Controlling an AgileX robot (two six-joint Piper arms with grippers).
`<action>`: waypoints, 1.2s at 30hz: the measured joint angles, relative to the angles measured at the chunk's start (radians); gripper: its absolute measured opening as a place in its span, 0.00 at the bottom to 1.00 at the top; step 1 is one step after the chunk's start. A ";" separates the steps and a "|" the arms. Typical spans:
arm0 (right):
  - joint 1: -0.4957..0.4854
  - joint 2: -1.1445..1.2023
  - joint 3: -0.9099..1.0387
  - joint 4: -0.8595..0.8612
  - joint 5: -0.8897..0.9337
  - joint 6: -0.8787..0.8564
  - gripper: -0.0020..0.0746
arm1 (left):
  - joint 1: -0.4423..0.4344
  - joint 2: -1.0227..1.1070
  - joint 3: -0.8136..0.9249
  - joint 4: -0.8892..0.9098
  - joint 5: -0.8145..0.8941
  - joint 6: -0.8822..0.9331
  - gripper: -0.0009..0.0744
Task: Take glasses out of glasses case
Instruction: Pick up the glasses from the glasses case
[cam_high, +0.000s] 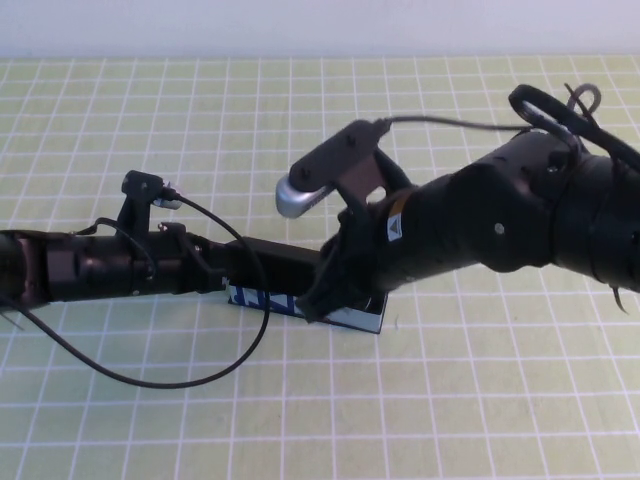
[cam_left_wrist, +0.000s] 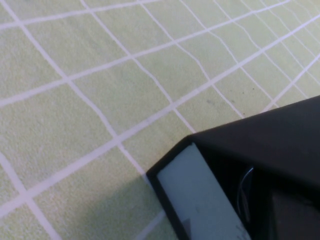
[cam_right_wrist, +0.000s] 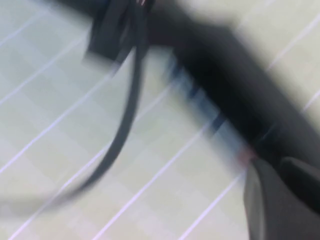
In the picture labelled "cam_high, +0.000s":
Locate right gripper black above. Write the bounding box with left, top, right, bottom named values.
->
left=298, top=173, right=467, bottom=324

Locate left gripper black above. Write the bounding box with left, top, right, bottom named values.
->
left=117, top=224, right=251, bottom=299

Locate black glasses case printed side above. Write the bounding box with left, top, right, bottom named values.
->
left=226, top=238, right=390, bottom=335

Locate green checked tablecloth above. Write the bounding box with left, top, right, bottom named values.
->
left=0, top=55, right=640, bottom=480

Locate thin black zip tie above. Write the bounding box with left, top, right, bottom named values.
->
left=0, top=309, right=27, bottom=332

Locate short black zip tie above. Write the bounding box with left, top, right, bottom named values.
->
left=610, top=284, right=632, bottom=317

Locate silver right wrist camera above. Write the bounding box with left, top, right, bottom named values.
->
left=273, top=172, right=334, bottom=220

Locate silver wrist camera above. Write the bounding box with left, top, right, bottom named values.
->
left=273, top=172, right=334, bottom=220
left=151, top=189, right=187, bottom=211

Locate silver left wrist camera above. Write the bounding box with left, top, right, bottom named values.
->
left=151, top=189, right=187, bottom=211

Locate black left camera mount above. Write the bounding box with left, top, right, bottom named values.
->
left=119, top=169, right=169, bottom=236

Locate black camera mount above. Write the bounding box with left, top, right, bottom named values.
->
left=289, top=118, right=414, bottom=221
left=119, top=169, right=169, bottom=236

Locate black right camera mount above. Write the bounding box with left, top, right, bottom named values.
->
left=289, top=118, right=414, bottom=221

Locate black left camera cable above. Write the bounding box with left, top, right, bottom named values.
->
left=0, top=192, right=274, bottom=390

